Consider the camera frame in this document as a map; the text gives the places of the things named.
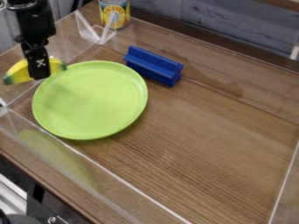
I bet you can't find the green round plate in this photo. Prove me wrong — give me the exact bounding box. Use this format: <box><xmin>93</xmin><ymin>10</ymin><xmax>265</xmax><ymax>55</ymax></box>
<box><xmin>32</xmin><ymin>60</ymin><xmax>148</xmax><ymax>140</ymax></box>

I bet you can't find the clear acrylic corner bracket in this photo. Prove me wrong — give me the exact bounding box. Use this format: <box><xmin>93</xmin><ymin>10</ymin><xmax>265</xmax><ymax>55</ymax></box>
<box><xmin>74</xmin><ymin>10</ymin><xmax>117</xmax><ymax>46</ymax></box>

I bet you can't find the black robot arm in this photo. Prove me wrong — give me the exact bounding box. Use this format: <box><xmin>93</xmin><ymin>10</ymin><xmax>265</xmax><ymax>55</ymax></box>
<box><xmin>5</xmin><ymin>0</ymin><xmax>56</xmax><ymax>80</ymax></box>

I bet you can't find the yellow toy banana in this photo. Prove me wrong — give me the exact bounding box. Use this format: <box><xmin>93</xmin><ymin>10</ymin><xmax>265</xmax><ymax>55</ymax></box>
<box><xmin>2</xmin><ymin>57</ymin><xmax>66</xmax><ymax>85</ymax></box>

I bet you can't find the blue plastic block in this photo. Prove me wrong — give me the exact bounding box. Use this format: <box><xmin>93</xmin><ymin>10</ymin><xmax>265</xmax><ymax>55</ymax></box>
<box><xmin>124</xmin><ymin>45</ymin><xmax>184</xmax><ymax>87</ymax></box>

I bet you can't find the yellow labelled tin can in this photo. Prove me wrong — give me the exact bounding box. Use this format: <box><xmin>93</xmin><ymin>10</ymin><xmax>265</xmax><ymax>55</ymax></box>
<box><xmin>97</xmin><ymin>0</ymin><xmax>130</xmax><ymax>30</ymax></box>

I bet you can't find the clear acrylic enclosure wall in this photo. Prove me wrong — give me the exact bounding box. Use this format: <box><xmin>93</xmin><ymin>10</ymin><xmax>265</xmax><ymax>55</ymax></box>
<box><xmin>0</xmin><ymin>15</ymin><xmax>299</xmax><ymax>224</ymax></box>

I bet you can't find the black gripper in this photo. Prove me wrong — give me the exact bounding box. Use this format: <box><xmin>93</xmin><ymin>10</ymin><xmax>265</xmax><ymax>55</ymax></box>
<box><xmin>6</xmin><ymin>0</ymin><xmax>56</xmax><ymax>81</ymax></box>

